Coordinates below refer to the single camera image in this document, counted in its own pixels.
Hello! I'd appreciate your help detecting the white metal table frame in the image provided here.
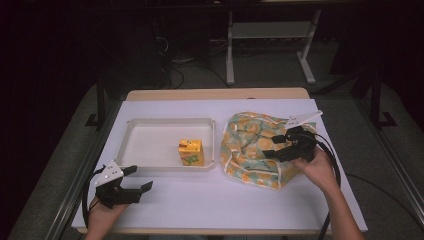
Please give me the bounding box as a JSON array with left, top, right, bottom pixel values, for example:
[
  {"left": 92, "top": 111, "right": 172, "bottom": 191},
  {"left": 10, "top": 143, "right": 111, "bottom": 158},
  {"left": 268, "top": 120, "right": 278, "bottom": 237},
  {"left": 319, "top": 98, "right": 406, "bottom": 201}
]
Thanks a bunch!
[{"left": 225, "top": 9, "right": 323, "bottom": 86}]

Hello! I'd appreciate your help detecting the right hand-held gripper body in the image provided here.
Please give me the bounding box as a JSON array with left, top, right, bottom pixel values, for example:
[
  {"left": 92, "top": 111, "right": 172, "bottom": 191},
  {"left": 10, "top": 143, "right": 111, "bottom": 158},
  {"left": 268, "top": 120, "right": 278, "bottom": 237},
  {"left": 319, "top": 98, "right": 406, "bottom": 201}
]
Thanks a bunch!
[{"left": 277, "top": 110, "right": 324, "bottom": 164}]

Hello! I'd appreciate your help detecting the black metal stand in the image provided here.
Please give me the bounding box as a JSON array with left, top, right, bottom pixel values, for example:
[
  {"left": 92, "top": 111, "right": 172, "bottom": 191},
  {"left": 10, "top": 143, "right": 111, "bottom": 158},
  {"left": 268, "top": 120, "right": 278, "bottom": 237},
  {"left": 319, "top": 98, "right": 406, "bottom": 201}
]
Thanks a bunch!
[
  {"left": 365, "top": 68, "right": 398, "bottom": 131},
  {"left": 84, "top": 71, "right": 108, "bottom": 131}
]

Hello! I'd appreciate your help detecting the orange green patterned cloth bag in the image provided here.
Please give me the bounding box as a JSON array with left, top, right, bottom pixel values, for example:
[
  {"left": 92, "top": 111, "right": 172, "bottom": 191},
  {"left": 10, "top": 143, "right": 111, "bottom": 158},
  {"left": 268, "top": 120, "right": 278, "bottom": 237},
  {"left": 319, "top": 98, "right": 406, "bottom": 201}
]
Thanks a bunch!
[{"left": 219, "top": 111, "right": 318, "bottom": 191}]

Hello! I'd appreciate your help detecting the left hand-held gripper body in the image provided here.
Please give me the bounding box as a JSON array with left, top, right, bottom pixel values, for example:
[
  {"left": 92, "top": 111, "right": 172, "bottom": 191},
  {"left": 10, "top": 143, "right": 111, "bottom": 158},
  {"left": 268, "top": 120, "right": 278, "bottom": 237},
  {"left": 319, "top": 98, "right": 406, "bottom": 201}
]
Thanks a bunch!
[{"left": 94, "top": 159, "right": 143, "bottom": 209}]

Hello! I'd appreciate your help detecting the tangle of floor cables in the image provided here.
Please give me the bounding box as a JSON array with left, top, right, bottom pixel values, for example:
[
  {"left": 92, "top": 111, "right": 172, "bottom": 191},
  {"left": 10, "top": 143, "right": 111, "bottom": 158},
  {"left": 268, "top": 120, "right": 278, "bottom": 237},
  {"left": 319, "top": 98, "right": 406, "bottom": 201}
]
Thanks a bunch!
[{"left": 154, "top": 34, "right": 231, "bottom": 90}]

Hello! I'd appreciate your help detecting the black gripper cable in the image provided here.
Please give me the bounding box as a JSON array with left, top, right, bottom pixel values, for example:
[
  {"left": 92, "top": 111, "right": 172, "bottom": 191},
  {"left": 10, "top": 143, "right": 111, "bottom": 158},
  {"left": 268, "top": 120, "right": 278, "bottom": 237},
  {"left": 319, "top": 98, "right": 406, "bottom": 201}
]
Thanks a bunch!
[
  {"left": 81, "top": 165, "right": 106, "bottom": 229},
  {"left": 299, "top": 130, "right": 342, "bottom": 240}
]

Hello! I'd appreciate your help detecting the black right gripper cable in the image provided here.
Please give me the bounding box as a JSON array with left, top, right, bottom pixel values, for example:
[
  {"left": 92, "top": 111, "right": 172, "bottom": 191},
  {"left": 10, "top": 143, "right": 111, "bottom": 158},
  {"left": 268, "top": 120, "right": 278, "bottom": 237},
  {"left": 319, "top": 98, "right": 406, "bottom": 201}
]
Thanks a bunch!
[{"left": 299, "top": 130, "right": 342, "bottom": 240}]

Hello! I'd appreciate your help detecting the white plastic tray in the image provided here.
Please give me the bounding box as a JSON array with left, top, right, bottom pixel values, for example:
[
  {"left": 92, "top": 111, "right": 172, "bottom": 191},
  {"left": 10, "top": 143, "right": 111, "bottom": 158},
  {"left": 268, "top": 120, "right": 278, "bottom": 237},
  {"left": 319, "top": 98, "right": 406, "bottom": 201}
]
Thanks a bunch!
[{"left": 115, "top": 117, "right": 217, "bottom": 173}]

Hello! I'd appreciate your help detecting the white table mat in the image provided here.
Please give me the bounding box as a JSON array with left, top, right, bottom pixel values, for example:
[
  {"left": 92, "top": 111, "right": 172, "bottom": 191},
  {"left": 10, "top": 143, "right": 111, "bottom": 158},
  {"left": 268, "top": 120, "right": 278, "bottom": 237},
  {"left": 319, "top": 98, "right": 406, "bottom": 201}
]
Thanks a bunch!
[{"left": 71, "top": 98, "right": 368, "bottom": 233}]

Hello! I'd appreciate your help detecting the person's left hand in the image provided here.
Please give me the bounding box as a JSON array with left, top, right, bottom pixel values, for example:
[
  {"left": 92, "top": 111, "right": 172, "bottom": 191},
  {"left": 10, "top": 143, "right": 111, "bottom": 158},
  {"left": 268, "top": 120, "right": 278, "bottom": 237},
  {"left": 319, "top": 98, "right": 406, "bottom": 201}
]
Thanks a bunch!
[{"left": 86, "top": 196, "right": 130, "bottom": 232}]

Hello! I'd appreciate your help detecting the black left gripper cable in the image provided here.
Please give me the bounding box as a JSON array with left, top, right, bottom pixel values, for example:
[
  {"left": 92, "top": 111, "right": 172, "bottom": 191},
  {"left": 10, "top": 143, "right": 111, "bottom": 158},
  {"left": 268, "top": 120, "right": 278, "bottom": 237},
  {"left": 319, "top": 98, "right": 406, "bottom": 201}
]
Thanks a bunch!
[{"left": 81, "top": 165, "right": 106, "bottom": 229}]

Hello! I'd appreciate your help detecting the aluminium frame rail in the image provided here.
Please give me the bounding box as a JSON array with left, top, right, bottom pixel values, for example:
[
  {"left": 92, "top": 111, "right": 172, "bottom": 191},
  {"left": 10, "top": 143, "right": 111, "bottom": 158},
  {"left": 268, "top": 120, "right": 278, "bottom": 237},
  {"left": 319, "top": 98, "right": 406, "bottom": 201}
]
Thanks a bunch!
[
  {"left": 43, "top": 99, "right": 125, "bottom": 240},
  {"left": 353, "top": 96, "right": 424, "bottom": 221}
]

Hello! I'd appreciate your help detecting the yellow juice carton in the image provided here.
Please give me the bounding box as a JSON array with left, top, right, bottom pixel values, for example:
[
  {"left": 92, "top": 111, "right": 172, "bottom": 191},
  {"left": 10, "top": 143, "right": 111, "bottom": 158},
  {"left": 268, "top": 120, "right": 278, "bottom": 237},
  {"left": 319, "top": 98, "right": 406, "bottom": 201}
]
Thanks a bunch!
[{"left": 178, "top": 138, "right": 205, "bottom": 167}]

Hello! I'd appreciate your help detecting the thin black floor cable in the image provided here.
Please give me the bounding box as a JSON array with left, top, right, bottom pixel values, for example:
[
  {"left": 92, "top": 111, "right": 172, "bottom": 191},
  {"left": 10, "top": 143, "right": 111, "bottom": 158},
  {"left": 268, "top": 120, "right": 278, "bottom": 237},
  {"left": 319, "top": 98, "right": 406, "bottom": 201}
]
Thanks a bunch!
[{"left": 345, "top": 173, "right": 423, "bottom": 231}]

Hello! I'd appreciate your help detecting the person's right hand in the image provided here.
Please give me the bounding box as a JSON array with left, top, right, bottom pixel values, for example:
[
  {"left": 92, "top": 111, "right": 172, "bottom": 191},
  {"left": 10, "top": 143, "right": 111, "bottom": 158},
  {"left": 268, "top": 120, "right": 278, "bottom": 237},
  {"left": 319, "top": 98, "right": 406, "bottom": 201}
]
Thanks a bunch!
[{"left": 293, "top": 147, "right": 340, "bottom": 195}]

